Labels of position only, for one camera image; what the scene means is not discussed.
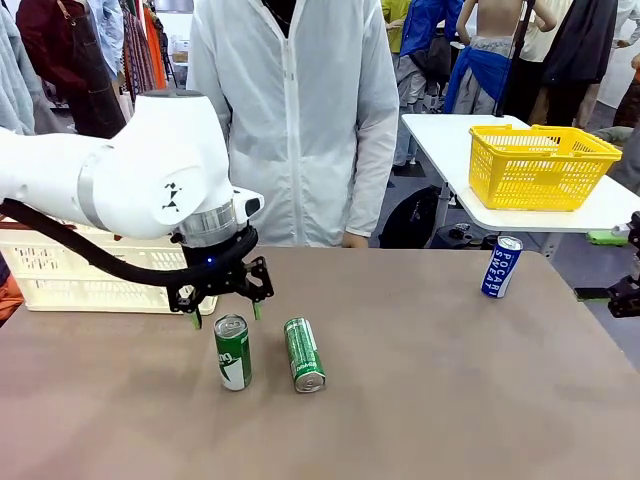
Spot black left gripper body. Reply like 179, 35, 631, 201
180, 226, 261, 297

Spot green and white drink can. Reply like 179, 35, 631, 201
213, 313, 254, 392

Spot blue Pocari Sweat can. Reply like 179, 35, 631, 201
480, 235, 524, 300

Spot person left forearm white sleeve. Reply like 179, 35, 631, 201
344, 129, 401, 239

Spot yellow plastic basket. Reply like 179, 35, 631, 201
468, 123, 624, 211

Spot cream plastic shopping basket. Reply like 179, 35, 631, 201
0, 217, 221, 314

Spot white side table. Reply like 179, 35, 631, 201
400, 113, 640, 259

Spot black objects under side table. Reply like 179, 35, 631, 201
447, 222, 511, 251

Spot person in brown top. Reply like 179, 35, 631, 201
594, 64, 640, 194

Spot black bag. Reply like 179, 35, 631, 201
378, 184, 441, 250

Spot person in white jacket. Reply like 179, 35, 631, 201
185, 0, 401, 250

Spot orange cloth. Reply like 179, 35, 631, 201
0, 259, 25, 326

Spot black hanging garment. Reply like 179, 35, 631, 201
542, 0, 619, 129

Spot mannequin with blue cloth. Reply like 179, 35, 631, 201
443, 0, 559, 115

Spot orange hanging garment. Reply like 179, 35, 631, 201
142, 4, 169, 91

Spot patterned hanging garment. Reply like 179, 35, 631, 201
119, 9, 151, 106

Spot dark red apron garment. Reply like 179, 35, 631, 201
15, 0, 127, 140

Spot grey hanging sweater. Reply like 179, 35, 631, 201
0, 4, 51, 136

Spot person in blue shirt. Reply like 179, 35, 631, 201
399, 0, 454, 109

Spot light blue hanging shirt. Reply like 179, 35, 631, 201
87, 0, 125, 76

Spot person in yellow green shirt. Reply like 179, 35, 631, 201
380, 0, 412, 55

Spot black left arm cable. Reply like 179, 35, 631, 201
0, 197, 261, 289

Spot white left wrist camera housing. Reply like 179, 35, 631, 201
231, 186, 266, 222

